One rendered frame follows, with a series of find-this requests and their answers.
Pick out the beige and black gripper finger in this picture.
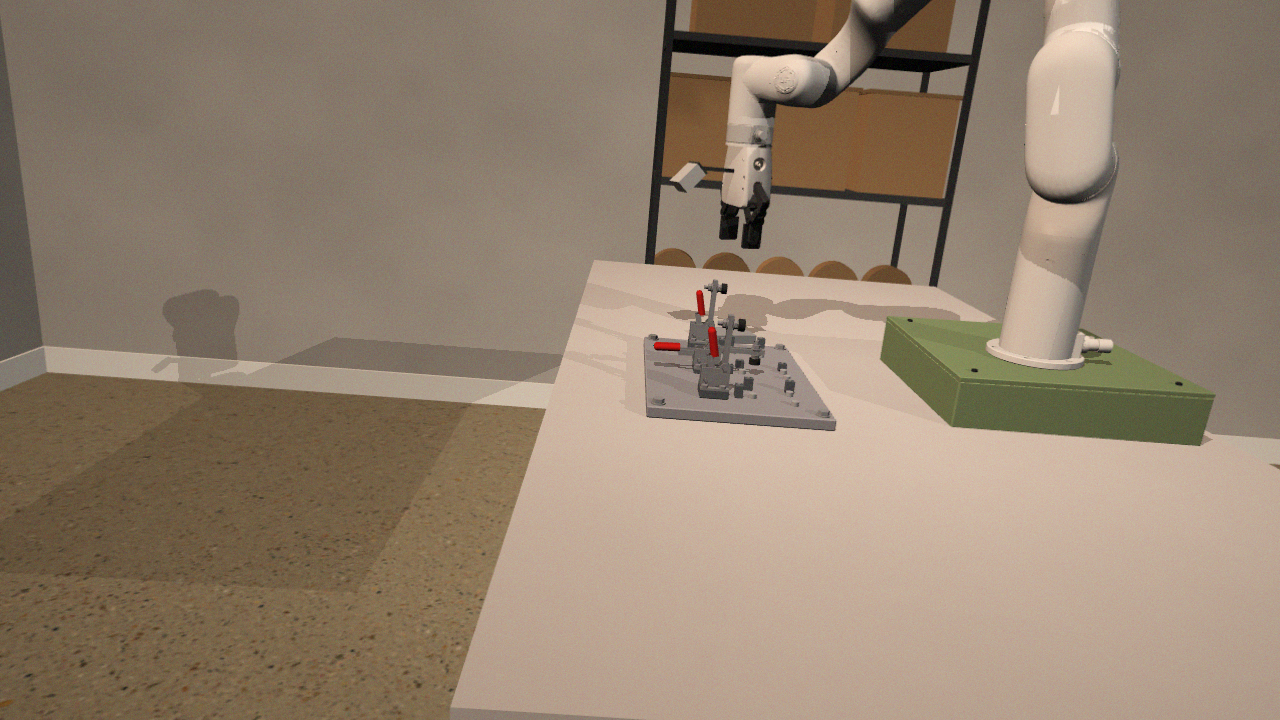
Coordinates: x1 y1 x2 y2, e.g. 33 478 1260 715
719 197 739 240
741 182 771 249

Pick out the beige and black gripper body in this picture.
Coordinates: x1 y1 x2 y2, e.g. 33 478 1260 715
722 142 772 209

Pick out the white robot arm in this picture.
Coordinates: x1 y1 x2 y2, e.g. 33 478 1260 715
726 0 1121 370

